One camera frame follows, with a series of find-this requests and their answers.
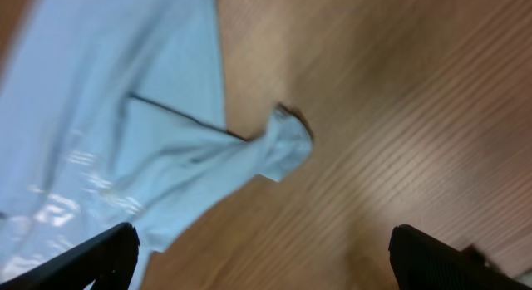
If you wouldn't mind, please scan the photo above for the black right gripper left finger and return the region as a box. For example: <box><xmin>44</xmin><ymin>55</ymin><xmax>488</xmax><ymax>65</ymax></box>
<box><xmin>1</xmin><ymin>222</ymin><xmax>140</xmax><ymax>290</ymax></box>

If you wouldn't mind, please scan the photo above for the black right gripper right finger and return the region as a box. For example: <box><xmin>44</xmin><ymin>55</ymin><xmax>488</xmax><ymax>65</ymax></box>
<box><xmin>388</xmin><ymin>224</ymin><xmax>531</xmax><ymax>290</ymax></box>

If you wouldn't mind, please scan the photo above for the light blue t-shirt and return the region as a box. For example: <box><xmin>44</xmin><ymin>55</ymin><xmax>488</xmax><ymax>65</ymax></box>
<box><xmin>1</xmin><ymin>0</ymin><xmax>312</xmax><ymax>288</ymax></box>

